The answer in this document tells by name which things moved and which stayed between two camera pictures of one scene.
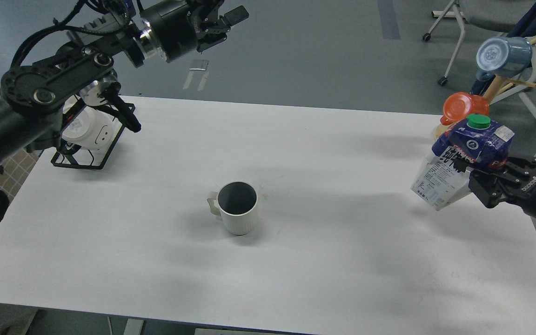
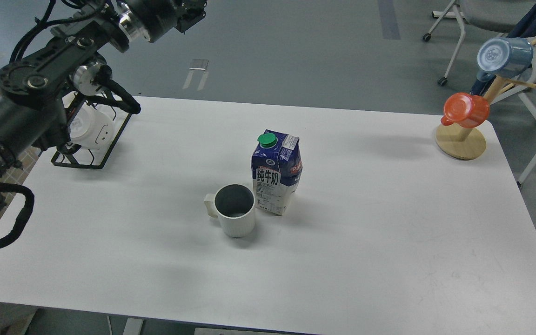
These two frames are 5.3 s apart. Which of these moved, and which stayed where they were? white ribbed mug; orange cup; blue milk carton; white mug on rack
Moved: blue milk carton
Stayed: white ribbed mug; orange cup; white mug on rack
